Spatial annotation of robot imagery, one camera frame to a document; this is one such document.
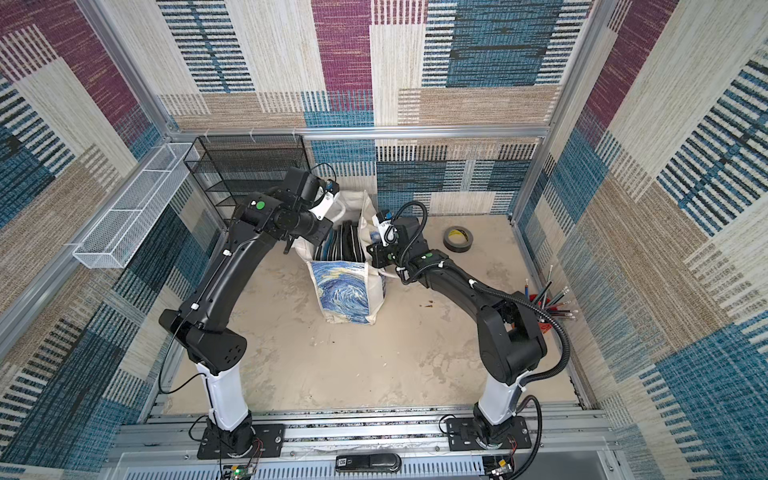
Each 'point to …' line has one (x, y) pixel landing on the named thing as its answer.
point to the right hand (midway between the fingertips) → (373, 251)
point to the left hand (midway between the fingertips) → (321, 224)
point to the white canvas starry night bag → (351, 287)
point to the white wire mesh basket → (115, 237)
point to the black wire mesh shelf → (232, 168)
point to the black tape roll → (457, 239)
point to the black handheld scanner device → (385, 462)
